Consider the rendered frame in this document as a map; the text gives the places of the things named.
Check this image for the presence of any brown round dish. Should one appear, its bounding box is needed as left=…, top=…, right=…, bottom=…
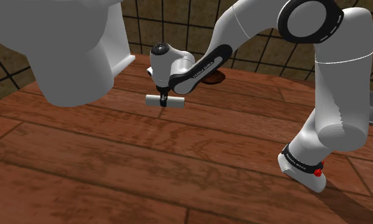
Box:
left=201, top=70, right=227, bottom=85

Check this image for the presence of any white toilet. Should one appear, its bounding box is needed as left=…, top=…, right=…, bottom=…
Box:
left=0, top=0, right=136, bottom=108

